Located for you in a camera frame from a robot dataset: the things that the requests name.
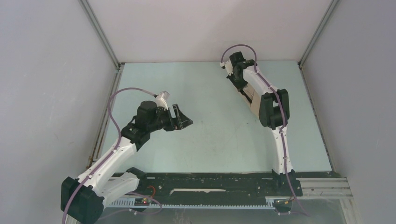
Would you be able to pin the black knife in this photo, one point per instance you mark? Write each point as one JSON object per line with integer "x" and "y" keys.
{"x": 247, "y": 98}

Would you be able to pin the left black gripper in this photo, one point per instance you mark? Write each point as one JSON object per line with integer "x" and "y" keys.
{"x": 184, "y": 122}

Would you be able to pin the aluminium frame rail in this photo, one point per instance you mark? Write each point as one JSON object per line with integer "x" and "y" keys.
{"x": 325, "y": 188}

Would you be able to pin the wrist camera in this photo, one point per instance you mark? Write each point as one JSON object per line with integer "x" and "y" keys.
{"x": 236, "y": 58}
{"x": 150, "y": 111}

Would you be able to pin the white slotted cable duct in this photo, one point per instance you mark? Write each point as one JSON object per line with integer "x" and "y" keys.
{"x": 138, "y": 203}

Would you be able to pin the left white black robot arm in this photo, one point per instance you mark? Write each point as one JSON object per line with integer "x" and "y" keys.
{"x": 85, "y": 198}

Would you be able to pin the silver fork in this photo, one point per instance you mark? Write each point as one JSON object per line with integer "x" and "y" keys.
{"x": 246, "y": 91}

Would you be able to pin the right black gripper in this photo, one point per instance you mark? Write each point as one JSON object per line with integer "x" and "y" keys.
{"x": 239, "y": 86}

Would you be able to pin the beige cloth napkin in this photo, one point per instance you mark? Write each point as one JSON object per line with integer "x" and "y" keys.
{"x": 256, "y": 99}

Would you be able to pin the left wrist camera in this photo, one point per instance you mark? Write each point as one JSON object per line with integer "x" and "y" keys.
{"x": 150, "y": 111}

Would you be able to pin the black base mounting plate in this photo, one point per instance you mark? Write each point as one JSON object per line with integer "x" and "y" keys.
{"x": 201, "y": 197}

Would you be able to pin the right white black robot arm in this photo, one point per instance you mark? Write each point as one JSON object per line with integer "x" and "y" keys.
{"x": 268, "y": 103}

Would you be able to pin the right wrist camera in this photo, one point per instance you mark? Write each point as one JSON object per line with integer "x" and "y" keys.
{"x": 236, "y": 58}

